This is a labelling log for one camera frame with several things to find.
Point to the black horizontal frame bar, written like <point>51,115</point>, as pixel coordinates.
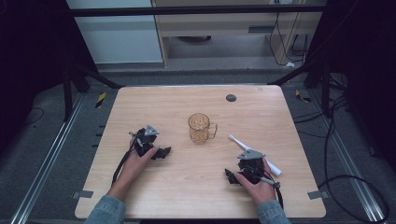
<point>186,11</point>

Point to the white electric toothbrush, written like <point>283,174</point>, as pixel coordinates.
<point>243,145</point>

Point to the dark curtain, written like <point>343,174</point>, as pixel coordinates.
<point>28,62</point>
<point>367,62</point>

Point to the white cabinet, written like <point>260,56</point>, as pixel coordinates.
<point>118,40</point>

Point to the person's right hand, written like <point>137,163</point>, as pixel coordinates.
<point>260,193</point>

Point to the aluminium floor rail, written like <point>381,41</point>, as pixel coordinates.
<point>351,165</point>
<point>46,161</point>

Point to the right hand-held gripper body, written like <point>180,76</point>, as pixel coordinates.
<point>252,166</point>

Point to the person's left hand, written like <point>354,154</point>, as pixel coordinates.
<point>134,166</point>

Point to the black metal stand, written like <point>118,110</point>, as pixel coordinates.
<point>325,87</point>
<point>67,90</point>

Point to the grey tape piece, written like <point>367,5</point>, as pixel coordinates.
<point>82,194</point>
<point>317,195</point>

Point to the grey round table grommet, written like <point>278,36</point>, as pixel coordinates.
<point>231,98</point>

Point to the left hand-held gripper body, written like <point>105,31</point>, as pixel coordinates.
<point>144,141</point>

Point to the yellow black striped tape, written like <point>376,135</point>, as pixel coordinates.
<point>100,100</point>
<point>302,97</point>

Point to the white plug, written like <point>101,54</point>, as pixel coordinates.
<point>289,64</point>

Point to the wooden shelf unit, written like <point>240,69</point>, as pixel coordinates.
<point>218,26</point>

